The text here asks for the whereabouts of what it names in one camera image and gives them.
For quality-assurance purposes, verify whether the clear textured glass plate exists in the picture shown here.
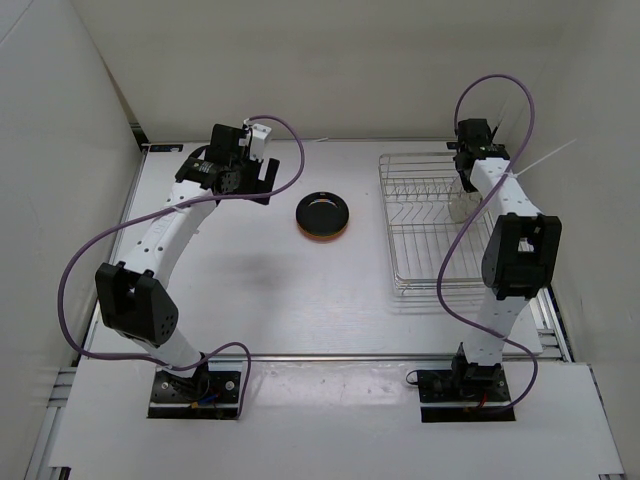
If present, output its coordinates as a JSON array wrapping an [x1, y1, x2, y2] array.
[[448, 190, 483, 224]]

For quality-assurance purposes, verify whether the black plastic plate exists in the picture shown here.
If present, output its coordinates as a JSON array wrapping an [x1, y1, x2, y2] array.
[[295, 191, 350, 235]]

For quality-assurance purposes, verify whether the orange plastic plate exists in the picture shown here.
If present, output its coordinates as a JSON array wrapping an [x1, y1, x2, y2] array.
[[298, 228, 347, 243]]

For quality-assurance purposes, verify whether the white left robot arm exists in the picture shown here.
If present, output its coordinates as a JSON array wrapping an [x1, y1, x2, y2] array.
[[95, 123, 279, 400]]

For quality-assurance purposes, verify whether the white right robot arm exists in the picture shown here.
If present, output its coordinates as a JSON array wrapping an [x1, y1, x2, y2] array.
[[449, 119, 562, 400]]

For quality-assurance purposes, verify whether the dark label sticker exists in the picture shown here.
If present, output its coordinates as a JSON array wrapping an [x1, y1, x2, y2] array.
[[149, 144, 183, 153]]

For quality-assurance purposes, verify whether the white cable tie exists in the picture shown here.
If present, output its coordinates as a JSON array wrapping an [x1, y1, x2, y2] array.
[[505, 138, 578, 179]]

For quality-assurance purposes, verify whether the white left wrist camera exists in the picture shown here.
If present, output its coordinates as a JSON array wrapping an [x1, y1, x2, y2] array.
[[243, 119, 272, 161]]

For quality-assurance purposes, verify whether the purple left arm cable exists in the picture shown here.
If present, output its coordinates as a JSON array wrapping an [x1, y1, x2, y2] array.
[[58, 114, 307, 420]]

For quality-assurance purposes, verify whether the chrome wire dish rack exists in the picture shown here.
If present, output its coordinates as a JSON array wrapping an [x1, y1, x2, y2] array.
[[378, 152, 466, 296]]

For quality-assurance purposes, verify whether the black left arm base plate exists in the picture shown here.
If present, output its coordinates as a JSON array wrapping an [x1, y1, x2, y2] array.
[[147, 364, 243, 420]]

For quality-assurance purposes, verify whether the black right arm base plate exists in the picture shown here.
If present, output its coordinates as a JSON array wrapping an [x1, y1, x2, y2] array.
[[405, 370, 516, 424]]

